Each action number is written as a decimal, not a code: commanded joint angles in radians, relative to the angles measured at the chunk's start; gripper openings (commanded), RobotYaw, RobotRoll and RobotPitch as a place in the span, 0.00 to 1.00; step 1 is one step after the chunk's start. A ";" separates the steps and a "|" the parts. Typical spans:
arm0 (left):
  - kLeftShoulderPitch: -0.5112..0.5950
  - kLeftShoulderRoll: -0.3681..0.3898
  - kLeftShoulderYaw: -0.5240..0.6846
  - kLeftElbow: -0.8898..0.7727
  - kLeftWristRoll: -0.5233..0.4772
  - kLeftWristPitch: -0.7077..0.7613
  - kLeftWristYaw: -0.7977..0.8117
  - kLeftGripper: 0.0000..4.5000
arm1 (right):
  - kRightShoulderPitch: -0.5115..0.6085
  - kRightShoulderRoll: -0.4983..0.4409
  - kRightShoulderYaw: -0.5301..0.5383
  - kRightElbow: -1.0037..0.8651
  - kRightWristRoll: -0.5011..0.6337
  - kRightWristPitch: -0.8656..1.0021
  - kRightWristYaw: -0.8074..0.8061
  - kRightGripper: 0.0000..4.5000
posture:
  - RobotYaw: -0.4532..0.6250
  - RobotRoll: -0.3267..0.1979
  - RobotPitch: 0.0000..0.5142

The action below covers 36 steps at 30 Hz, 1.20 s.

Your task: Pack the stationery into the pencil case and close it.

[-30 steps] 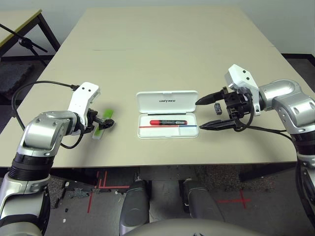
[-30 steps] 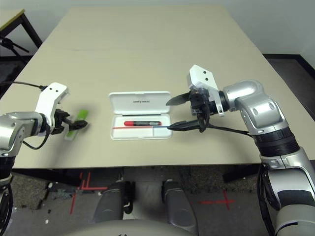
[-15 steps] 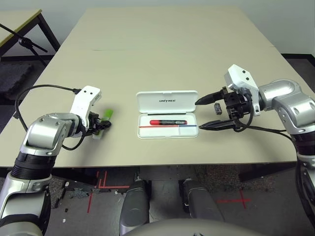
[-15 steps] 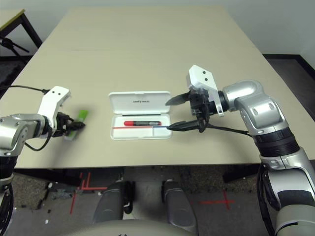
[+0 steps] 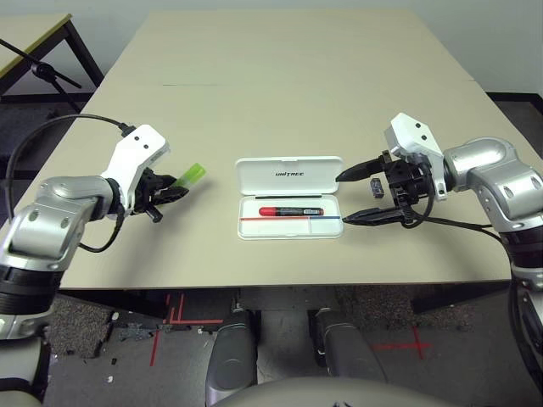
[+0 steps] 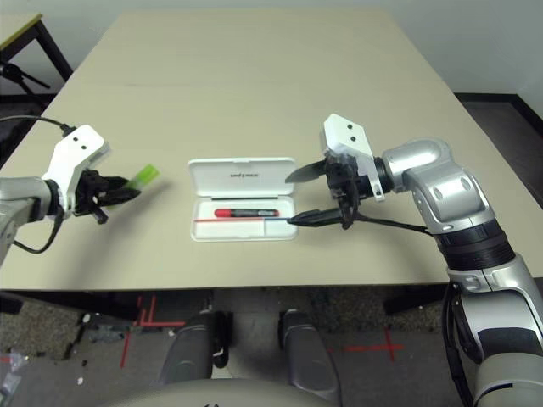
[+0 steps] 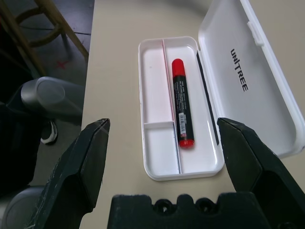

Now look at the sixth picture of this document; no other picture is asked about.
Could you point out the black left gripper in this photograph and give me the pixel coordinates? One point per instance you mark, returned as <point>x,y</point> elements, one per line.
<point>87,191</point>

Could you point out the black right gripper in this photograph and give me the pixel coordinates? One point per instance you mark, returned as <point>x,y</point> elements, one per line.
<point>343,182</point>

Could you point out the green white highlighter pen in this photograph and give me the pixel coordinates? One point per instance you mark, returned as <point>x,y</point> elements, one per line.
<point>146,174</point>

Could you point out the red black marker pen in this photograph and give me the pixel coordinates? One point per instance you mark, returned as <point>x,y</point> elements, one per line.
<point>246,213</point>

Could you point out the white Unitree pencil case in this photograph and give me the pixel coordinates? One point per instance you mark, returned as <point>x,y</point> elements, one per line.
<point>242,176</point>

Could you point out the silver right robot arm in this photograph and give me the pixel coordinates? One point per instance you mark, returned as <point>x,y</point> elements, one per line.
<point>445,186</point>

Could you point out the black table base bar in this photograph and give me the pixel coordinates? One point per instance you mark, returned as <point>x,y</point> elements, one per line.
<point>85,307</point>
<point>411,302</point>

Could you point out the black tripod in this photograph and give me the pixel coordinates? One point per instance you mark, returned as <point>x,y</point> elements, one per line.
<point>25,77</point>

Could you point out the grey crumpled floor debris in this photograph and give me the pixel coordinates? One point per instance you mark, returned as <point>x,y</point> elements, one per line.
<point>106,336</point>

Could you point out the black framed side table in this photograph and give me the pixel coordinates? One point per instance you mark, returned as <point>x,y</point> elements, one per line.
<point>51,46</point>

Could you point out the grey left robot leg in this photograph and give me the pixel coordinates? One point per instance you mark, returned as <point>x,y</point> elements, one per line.
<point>188,347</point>

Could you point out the clear plastic bag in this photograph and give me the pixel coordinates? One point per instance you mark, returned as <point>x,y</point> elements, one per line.
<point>10,377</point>

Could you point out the grey robot torso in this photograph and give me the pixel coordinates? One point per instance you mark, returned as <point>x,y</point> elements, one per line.
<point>220,396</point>

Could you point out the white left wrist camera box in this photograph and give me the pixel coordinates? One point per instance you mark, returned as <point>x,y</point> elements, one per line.
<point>76,148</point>

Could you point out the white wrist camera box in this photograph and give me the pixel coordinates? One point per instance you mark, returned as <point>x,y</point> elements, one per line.
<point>343,135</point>
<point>76,148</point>

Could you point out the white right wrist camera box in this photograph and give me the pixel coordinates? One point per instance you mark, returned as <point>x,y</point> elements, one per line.
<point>343,135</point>

